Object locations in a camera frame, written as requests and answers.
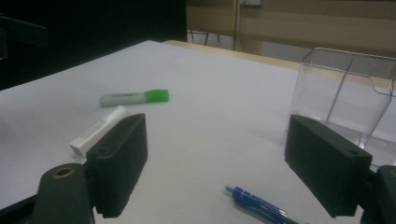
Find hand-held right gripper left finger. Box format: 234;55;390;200
85;113;149;218

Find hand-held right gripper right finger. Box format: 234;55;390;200
284;114;374;218

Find white tube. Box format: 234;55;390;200
69;105;132;158

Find green highlighter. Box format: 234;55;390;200
99;89;170;108

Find clear plastic pen holder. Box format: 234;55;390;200
285;47;396;169

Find blue pen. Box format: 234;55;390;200
225;185;309;224

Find white paper sheet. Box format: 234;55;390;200
0;39;396;224

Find metal chair legs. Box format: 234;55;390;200
187;30;221;47

